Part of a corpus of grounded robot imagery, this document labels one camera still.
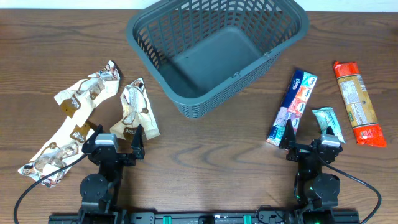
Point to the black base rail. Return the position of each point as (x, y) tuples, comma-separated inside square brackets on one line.
[(216, 218)]

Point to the long beige snack bag strip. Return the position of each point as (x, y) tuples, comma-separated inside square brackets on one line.
[(53, 160)]

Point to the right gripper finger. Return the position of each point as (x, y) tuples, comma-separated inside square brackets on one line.
[(288, 139), (329, 131)]

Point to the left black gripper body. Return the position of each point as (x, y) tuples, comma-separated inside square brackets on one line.
[(127, 160)]

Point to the multicolour tissue pack strip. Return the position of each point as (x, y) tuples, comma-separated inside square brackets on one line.
[(293, 105)]

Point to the teal snack bar wrapper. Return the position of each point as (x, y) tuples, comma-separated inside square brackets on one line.
[(326, 117)]

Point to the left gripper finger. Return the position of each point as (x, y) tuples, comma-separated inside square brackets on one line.
[(93, 132), (137, 142)]

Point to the orange cracker sleeve package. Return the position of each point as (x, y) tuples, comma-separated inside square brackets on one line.
[(361, 113)]

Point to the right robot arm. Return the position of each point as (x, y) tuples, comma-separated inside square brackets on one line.
[(316, 191)]

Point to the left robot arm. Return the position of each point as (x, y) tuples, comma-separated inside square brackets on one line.
[(99, 191)]

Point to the beige brown snack bag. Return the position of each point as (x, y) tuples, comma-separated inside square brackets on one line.
[(136, 111)]

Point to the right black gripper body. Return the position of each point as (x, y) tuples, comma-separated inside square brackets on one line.
[(306, 152)]

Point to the grey plastic basket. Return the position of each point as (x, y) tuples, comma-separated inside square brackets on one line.
[(202, 52)]

